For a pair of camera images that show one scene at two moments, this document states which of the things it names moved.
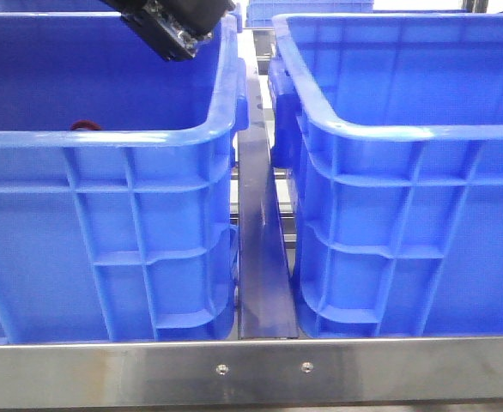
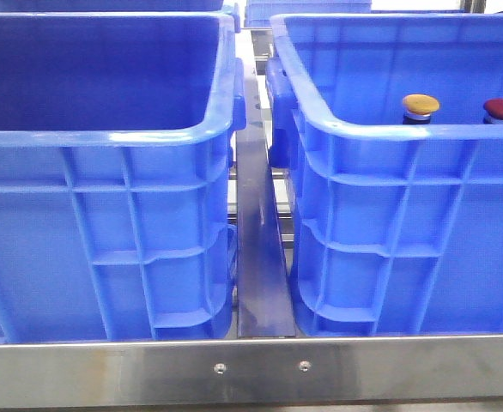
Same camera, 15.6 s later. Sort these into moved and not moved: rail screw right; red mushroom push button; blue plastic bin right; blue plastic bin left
Moved: red mushroom push button
Not moved: blue plastic bin left; blue plastic bin right; rail screw right
